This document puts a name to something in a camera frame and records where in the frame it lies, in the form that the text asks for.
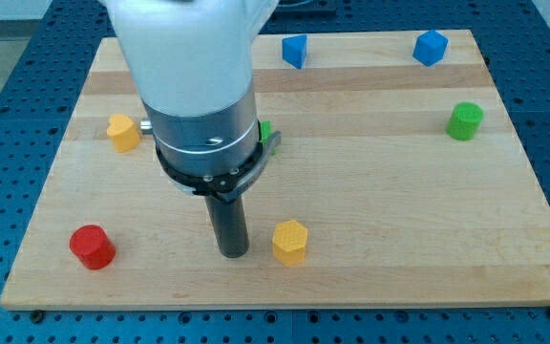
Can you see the blue cube block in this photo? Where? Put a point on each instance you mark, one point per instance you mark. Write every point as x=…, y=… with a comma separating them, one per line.
x=430, y=47

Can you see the yellow heart block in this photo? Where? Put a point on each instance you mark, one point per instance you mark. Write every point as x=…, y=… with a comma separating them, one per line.
x=122, y=133

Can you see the green cylinder block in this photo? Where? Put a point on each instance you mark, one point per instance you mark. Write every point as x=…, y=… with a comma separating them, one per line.
x=464, y=121

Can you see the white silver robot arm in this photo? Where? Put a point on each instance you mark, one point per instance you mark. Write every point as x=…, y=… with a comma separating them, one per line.
x=191, y=62

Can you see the yellow hexagon block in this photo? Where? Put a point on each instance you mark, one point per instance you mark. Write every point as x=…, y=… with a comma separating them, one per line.
x=289, y=243

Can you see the wooden board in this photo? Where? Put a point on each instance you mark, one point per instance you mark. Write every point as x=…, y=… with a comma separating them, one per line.
x=399, y=214

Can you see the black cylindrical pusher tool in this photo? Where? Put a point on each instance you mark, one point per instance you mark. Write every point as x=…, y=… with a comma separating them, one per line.
x=228, y=222

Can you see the blue triangle block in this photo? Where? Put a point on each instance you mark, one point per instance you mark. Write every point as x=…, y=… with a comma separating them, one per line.
x=294, y=50

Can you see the green block behind arm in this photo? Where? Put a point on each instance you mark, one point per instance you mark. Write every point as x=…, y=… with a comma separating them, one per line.
x=265, y=133

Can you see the red cylinder block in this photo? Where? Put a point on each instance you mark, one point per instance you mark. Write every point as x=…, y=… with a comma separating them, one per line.
x=92, y=247

